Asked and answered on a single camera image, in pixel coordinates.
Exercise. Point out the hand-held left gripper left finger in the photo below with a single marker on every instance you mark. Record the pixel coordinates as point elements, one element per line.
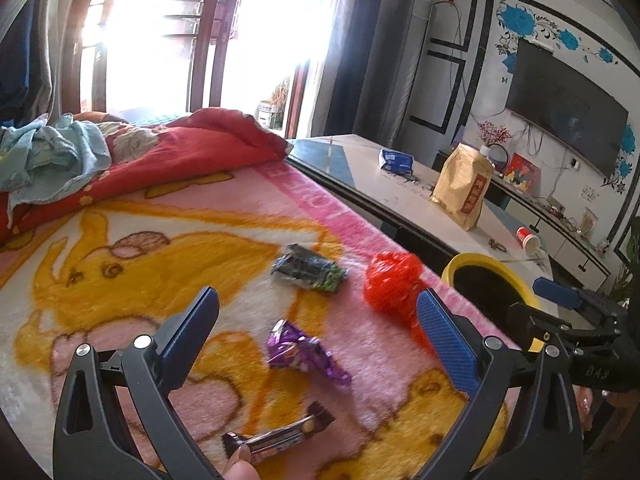
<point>185,345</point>

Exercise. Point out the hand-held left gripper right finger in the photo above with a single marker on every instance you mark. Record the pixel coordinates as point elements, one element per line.
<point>450,345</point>

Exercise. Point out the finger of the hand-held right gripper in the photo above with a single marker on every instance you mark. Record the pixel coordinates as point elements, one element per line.
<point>557,292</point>
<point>535,322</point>

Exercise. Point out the yellow trash bin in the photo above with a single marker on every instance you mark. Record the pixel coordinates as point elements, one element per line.
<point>470,258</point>

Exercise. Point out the purple wrapper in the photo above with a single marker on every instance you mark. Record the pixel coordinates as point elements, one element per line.
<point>300,352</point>

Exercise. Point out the person's right hand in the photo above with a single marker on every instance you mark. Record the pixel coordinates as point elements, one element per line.
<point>620,400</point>

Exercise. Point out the person's left hand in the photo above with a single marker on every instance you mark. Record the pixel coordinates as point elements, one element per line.
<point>240,472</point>

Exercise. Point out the red paper cup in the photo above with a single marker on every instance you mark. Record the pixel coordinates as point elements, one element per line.
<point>527,239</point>

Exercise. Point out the white television cabinet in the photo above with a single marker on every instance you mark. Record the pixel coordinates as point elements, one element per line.
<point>555,230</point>

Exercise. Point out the red plastic bag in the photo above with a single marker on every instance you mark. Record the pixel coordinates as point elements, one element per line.
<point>390,280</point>

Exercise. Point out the pink yellow printed blanket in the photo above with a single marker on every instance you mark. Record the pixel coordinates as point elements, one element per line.
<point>100,260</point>

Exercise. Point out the red gift box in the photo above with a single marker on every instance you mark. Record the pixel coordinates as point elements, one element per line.
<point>522,172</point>

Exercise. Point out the brown candy bar wrapper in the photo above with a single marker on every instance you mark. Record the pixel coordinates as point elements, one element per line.
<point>280,440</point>

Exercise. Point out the brown paper bag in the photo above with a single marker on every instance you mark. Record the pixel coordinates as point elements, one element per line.
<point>460,190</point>

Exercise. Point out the dark green wrapper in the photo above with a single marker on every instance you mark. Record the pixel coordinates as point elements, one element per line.
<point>307,270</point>

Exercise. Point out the white vase with red flowers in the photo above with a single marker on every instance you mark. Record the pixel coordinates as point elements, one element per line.
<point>487,135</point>

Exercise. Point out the black television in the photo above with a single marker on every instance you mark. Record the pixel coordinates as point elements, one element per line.
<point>565,105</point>

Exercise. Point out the blue packet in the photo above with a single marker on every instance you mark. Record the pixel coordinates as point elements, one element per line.
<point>396,161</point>

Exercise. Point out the red quilt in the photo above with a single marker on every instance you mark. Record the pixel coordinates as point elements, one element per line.
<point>200,145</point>

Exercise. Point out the coffee table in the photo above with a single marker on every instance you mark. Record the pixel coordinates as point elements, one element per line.
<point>350,170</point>

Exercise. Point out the light blue cloth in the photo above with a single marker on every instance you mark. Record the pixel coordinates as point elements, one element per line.
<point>55,150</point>

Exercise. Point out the white plastic container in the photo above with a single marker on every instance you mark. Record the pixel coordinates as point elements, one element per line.
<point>267,115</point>

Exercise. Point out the grey standing air conditioner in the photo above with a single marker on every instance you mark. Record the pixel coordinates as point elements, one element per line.
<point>395,70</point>

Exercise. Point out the grey blue curtain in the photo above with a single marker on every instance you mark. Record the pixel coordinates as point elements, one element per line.
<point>25,70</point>

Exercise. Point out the dark blue curtain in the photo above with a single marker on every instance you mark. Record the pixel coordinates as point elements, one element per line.
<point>350,40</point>

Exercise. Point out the small picture frame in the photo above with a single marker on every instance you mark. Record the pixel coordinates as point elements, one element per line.
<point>589,222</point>

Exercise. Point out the round black frame ornament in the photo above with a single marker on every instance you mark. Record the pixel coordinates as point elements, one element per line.
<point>497,152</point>

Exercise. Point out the blue flower wall decal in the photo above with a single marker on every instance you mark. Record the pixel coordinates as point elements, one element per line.
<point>520,17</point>

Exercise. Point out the brown window frame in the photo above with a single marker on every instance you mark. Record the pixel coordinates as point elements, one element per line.
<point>215,35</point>

